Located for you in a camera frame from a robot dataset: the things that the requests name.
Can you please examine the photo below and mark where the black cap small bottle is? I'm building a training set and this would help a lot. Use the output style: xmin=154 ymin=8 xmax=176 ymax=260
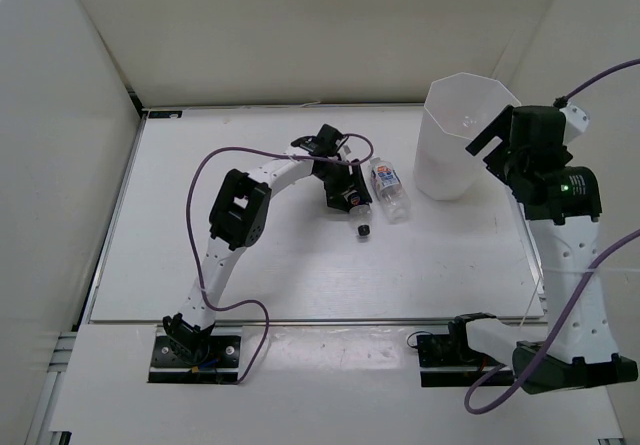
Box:
xmin=343 ymin=190 xmax=372 ymax=240

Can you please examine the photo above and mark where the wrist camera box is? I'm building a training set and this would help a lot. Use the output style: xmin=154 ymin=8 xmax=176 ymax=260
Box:
xmin=299 ymin=124 xmax=348 ymax=158
xmin=509 ymin=103 xmax=590 ymax=150

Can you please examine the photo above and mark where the aluminium table rail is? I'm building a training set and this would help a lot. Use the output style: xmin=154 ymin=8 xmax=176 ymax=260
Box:
xmin=89 ymin=315 xmax=544 ymax=327

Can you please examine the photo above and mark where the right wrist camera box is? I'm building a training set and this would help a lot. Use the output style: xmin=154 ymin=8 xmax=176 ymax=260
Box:
xmin=509 ymin=103 xmax=590 ymax=150

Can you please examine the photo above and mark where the white cap labeled bottle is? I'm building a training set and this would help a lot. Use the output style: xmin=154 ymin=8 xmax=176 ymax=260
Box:
xmin=369 ymin=157 xmax=411 ymax=223

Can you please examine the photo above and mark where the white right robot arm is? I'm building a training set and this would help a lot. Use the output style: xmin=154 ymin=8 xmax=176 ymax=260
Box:
xmin=449 ymin=105 xmax=639 ymax=395

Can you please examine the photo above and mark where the white octagonal plastic bin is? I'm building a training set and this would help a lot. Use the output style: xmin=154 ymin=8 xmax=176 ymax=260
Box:
xmin=413 ymin=72 xmax=521 ymax=201

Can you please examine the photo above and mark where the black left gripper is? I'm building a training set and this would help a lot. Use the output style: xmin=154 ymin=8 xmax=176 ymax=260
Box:
xmin=314 ymin=158 xmax=372 ymax=214

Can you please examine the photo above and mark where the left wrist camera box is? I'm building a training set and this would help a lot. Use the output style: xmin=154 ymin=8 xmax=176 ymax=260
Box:
xmin=299 ymin=124 xmax=348 ymax=158

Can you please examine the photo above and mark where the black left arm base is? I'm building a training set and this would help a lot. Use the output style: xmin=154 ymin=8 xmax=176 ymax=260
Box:
xmin=147 ymin=314 xmax=242 ymax=385

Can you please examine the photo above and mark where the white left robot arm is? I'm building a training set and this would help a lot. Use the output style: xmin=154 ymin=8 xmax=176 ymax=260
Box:
xmin=163 ymin=126 xmax=374 ymax=367

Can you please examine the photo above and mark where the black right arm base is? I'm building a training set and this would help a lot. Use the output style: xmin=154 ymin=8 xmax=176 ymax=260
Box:
xmin=409 ymin=313 xmax=521 ymax=388

